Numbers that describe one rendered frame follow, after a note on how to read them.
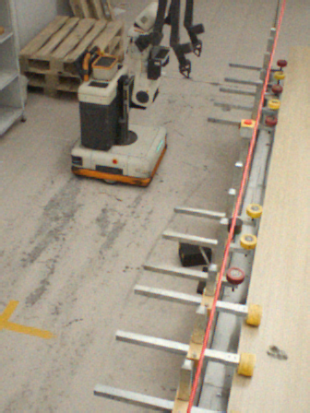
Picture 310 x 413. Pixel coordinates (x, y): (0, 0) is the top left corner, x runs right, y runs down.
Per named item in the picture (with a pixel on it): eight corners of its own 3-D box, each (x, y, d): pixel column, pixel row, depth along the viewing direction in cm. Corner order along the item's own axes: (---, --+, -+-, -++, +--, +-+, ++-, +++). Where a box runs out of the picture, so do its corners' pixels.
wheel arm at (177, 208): (172, 214, 293) (173, 207, 291) (174, 209, 296) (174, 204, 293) (255, 229, 285) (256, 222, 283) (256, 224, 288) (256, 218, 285)
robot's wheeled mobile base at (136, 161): (69, 175, 452) (67, 149, 436) (95, 138, 500) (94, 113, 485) (149, 189, 440) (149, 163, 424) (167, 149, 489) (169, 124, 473)
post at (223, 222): (208, 300, 260) (220, 220, 230) (210, 295, 262) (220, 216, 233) (216, 301, 259) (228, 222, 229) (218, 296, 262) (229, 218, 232)
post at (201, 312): (186, 390, 222) (196, 311, 193) (188, 383, 225) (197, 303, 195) (195, 392, 222) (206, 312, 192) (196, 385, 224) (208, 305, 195)
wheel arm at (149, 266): (143, 271, 253) (143, 265, 251) (145, 266, 256) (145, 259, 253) (237, 289, 246) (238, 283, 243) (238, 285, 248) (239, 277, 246)
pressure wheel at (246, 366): (241, 356, 196) (242, 348, 204) (236, 376, 197) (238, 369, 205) (257, 359, 195) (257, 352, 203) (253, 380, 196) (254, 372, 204)
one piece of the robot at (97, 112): (79, 160, 445) (74, 62, 394) (101, 128, 487) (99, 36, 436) (119, 167, 440) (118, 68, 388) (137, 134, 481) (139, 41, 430)
